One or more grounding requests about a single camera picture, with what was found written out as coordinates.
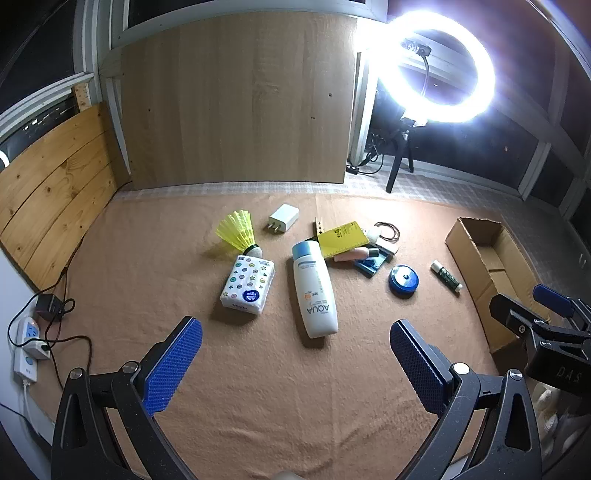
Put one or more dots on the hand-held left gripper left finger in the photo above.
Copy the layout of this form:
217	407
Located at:
173	364

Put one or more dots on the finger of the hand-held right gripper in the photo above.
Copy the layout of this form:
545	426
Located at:
512	314
551	299

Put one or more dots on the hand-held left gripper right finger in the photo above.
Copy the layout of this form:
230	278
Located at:
415	364

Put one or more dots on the cardboard box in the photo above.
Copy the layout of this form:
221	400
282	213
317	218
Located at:
498	277

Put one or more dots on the blue plastic piece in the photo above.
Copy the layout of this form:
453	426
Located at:
369	266

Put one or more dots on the printed tissue pack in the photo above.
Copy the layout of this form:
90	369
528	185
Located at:
247	281

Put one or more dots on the white sunscreen bottle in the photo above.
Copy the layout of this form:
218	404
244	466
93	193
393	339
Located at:
314	295

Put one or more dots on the small pink bottle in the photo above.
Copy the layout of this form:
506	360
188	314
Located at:
353	254

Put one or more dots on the yellow notebook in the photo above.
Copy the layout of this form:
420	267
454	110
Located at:
341	240

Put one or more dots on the yellow shuttlecock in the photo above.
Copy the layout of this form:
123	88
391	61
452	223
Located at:
235	228

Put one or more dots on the person's right hand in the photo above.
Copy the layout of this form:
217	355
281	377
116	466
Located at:
551	424

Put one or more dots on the green white glue stick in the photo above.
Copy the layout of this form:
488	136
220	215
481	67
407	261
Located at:
445	275

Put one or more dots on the white eraser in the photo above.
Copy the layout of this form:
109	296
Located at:
388	247

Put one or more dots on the black power adapter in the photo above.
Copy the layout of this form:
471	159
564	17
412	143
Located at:
48	307

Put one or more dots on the brown rubber bands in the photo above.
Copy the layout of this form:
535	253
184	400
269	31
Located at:
390	224

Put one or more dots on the white power strip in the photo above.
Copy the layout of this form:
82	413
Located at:
27	364

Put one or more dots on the black tripod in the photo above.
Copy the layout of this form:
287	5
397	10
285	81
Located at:
398	161

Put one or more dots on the black power strip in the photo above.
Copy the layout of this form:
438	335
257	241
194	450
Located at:
353	169

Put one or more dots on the pine plank board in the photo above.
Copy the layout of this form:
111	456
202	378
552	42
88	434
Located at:
55	194

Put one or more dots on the white framed panel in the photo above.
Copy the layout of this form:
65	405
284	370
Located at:
362	115

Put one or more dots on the light wood panel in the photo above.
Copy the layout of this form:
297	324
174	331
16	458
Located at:
231	101

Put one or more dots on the light wooden strip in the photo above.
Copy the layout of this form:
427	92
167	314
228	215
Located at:
82	97

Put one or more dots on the black phone holder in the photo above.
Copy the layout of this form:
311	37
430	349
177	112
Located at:
415	47

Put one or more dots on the white wall charger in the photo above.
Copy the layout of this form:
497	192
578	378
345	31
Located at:
285	216

